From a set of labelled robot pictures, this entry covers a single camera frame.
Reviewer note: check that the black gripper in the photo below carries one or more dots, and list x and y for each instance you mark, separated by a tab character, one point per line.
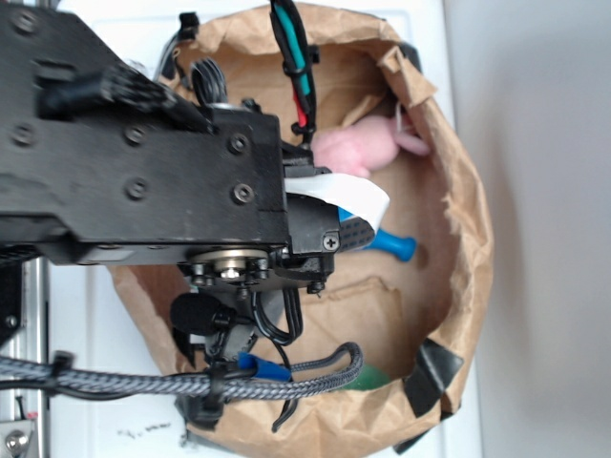
247	232

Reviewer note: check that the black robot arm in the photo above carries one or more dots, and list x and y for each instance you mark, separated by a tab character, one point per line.
100	165

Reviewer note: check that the blue plastic bottle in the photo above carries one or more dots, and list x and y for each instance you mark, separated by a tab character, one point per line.
357	234

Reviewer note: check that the pink plush bunny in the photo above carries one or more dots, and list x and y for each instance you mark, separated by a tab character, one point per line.
369	145

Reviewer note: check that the brown paper bag bin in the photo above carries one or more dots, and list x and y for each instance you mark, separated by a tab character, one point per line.
418	322

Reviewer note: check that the green knitted ball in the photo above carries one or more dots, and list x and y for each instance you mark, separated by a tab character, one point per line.
370	378

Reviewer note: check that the aluminium frame rail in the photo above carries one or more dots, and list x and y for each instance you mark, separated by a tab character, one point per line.
25	410

